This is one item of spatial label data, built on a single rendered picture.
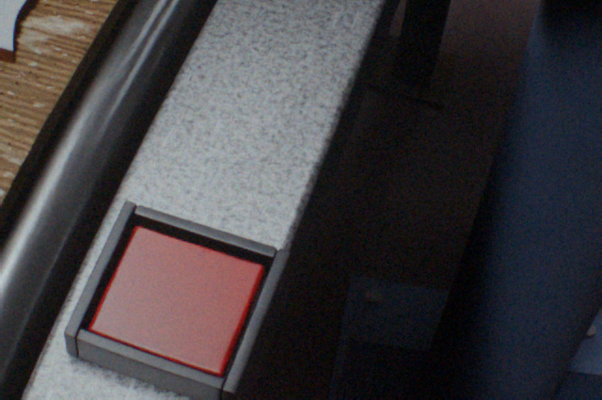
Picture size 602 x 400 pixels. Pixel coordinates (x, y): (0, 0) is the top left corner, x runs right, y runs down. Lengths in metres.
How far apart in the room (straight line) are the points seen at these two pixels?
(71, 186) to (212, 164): 0.07
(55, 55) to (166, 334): 0.16
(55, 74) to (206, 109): 0.08
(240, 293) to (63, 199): 0.10
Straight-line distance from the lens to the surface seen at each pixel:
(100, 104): 0.60
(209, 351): 0.50
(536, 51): 1.03
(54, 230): 0.55
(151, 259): 0.53
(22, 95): 0.58
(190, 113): 0.60
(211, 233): 0.53
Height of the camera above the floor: 1.36
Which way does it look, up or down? 50 degrees down
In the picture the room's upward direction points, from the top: 8 degrees clockwise
